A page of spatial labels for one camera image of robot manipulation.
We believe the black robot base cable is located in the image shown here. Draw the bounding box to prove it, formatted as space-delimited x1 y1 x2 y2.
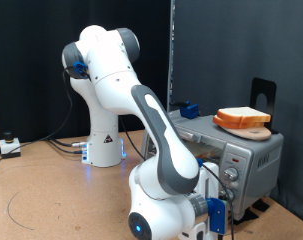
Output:
49 137 89 148
48 140 85 155

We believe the long black hanging cable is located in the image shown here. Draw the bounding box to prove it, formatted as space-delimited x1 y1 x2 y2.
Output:
0 66 74 176

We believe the blue spatula grip block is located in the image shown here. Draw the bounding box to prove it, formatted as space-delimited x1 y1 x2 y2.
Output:
179 100 200 120

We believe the vertical metal pole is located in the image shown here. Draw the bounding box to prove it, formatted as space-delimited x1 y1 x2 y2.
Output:
166 0 177 113

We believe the round wooden cutting board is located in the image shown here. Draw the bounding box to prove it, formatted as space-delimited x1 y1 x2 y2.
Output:
220 124 273 142

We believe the black camera cable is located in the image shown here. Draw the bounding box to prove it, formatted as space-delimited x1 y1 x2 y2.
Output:
118 115 236 240

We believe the black metal bookend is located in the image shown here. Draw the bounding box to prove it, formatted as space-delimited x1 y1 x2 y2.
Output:
250 77 280 135

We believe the silver oven knob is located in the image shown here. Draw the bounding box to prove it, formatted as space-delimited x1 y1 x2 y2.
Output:
223 167 239 183
224 188 236 201

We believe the black foam pad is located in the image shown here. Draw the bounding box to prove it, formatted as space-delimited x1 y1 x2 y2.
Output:
252 197 271 213
233 208 260 226

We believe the silver toaster oven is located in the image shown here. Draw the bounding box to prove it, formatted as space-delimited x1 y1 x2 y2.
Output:
140 109 285 222

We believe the blue arm cable clip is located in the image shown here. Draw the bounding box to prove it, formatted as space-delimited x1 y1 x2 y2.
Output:
72 60 90 78

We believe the white emergency stop box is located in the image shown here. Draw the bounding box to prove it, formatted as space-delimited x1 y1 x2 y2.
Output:
0 131 22 159

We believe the blue cable bracket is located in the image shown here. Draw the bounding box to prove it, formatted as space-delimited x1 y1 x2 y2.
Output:
206 197 227 236

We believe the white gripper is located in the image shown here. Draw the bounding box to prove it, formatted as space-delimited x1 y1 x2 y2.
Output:
198 161 236 205

